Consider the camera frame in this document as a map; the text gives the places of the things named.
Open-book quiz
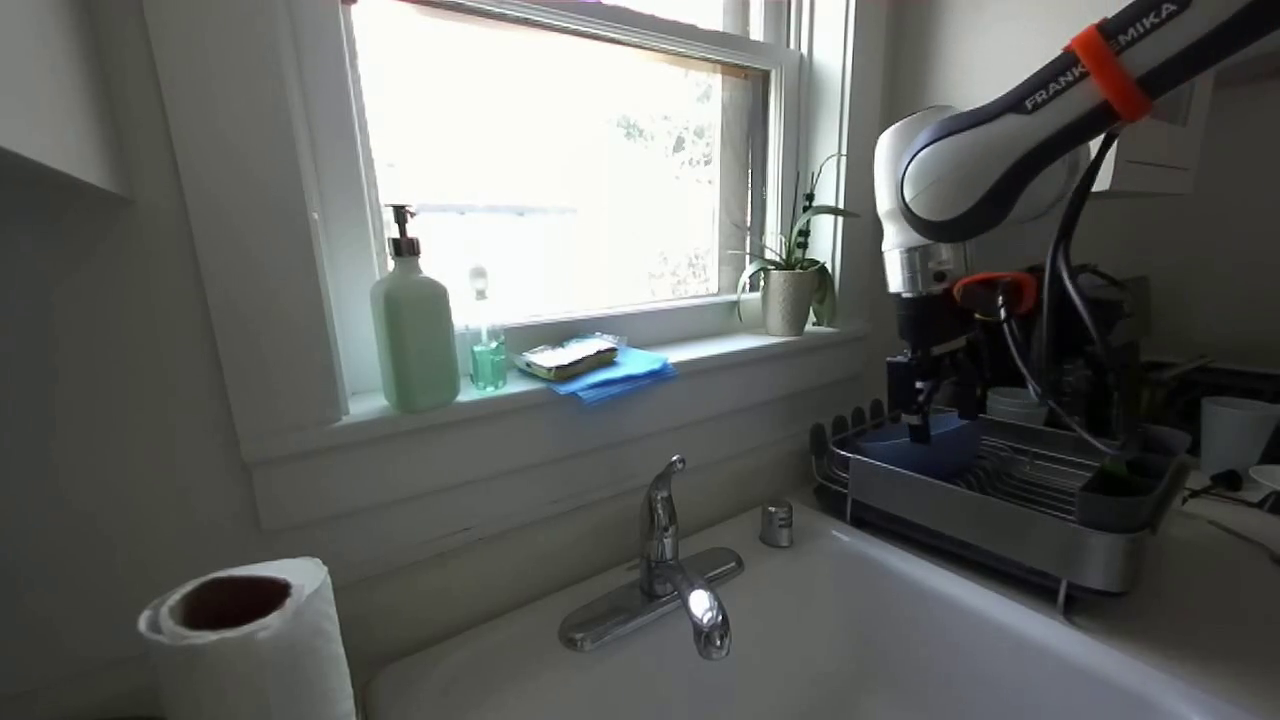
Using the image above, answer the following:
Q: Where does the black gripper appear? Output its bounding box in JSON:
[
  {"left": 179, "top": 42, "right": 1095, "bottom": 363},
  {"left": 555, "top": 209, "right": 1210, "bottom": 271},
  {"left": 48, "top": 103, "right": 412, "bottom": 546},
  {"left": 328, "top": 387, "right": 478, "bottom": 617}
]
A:
[{"left": 889, "top": 277, "right": 1040, "bottom": 447}]

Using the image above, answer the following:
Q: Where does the steel dish drying rack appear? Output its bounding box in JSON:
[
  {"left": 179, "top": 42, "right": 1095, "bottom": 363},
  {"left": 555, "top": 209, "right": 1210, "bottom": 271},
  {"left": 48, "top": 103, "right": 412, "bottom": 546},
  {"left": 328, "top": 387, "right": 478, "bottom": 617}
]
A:
[{"left": 808, "top": 396, "right": 1200, "bottom": 601}]

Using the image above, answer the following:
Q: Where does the potted green plant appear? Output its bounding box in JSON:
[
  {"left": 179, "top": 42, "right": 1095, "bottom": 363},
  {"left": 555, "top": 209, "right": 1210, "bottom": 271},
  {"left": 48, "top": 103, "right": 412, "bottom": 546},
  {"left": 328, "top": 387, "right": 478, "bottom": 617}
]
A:
[{"left": 733, "top": 146, "right": 859, "bottom": 338}]

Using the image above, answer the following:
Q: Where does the chrome sink sprayer cap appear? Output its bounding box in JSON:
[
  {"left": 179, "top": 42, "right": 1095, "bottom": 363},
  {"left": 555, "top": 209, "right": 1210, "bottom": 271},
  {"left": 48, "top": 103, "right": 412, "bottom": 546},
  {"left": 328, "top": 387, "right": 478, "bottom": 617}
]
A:
[{"left": 756, "top": 496, "right": 801, "bottom": 557}]

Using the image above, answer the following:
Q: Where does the white kitchen sink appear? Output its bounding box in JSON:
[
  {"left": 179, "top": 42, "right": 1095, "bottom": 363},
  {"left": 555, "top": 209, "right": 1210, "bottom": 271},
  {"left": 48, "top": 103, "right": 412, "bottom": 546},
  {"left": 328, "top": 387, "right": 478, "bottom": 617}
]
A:
[{"left": 362, "top": 498, "right": 1234, "bottom": 720}]

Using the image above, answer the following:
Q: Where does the pale mint cup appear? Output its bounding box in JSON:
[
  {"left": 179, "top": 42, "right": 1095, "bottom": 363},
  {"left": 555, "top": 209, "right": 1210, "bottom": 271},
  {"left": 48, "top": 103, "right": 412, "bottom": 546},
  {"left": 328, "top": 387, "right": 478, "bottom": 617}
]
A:
[{"left": 1194, "top": 390, "right": 1280, "bottom": 479}]

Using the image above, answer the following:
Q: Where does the chrome sink faucet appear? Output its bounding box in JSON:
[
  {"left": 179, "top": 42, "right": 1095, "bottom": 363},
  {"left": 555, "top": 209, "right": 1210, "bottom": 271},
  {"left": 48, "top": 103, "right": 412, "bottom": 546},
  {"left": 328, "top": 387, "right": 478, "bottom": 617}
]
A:
[{"left": 555, "top": 452, "right": 748, "bottom": 663}]

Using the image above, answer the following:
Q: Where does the blue cloth on sill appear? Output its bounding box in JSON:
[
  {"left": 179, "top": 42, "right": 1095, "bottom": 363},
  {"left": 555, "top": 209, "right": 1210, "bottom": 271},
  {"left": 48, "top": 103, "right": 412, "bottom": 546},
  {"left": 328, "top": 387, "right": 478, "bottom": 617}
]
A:
[{"left": 544, "top": 343, "right": 678, "bottom": 407}]

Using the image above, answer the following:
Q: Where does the sponge in tray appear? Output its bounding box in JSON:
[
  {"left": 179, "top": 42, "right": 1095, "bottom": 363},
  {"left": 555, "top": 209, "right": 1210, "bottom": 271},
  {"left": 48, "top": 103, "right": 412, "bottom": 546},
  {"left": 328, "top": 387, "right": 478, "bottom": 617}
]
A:
[{"left": 513, "top": 328, "right": 625, "bottom": 387}]

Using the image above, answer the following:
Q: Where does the white framed window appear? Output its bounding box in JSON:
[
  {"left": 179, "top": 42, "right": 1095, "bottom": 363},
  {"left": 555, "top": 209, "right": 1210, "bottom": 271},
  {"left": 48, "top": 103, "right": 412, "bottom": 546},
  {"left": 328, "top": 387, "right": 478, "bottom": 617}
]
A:
[{"left": 284, "top": 0, "right": 859, "bottom": 419}]

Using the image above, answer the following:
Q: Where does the small teal bottle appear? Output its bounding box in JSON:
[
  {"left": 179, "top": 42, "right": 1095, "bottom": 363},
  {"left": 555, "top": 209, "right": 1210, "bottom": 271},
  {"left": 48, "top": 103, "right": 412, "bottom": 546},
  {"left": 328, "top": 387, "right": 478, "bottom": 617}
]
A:
[{"left": 465, "top": 263, "right": 516, "bottom": 399}]

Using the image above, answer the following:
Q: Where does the green pump soap bottle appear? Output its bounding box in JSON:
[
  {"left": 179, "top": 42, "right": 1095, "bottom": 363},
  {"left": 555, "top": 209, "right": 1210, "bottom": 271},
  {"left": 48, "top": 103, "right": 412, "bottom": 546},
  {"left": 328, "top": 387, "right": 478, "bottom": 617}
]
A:
[{"left": 369, "top": 200, "right": 465, "bottom": 419}]

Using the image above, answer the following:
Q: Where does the white paper towel roll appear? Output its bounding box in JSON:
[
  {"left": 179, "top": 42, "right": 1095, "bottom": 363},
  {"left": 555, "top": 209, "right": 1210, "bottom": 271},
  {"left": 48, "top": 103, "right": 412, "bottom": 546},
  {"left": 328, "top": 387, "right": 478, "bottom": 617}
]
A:
[{"left": 132, "top": 551, "right": 362, "bottom": 720}]

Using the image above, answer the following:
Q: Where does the white wall cabinet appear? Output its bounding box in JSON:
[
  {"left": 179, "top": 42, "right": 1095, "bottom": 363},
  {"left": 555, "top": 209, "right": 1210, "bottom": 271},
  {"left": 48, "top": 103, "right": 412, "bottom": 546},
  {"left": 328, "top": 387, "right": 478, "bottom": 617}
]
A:
[
  {"left": 1091, "top": 70, "right": 1221, "bottom": 200},
  {"left": 0, "top": 0, "right": 132, "bottom": 200}
]

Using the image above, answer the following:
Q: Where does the orange cable strap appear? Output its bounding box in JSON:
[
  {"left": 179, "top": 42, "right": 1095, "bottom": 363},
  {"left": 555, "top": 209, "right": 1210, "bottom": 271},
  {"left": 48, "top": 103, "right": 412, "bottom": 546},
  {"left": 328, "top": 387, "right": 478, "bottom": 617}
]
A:
[{"left": 1064, "top": 19, "right": 1161, "bottom": 127}]

